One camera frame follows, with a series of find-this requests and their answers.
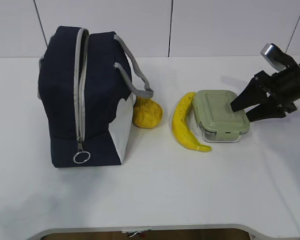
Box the yellow pear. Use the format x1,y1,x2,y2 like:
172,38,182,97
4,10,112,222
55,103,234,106
132,96,163,129

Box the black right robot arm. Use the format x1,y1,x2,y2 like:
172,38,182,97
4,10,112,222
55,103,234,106
230,49,300,122

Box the yellow banana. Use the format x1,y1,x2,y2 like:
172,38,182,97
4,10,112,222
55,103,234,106
171,92,212,152

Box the green lid glass container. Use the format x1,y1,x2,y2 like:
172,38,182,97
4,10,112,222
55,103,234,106
192,90,250,143

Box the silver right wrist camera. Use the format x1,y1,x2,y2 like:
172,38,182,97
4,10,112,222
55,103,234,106
260,43,286,72

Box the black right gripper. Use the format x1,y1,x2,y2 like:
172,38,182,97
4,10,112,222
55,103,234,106
230,54,300,122

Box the cables under table edge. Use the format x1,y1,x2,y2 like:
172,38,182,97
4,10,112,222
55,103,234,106
121,228,153,238

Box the navy blue lunch bag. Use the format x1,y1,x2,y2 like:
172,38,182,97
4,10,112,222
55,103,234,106
38,26,154,168

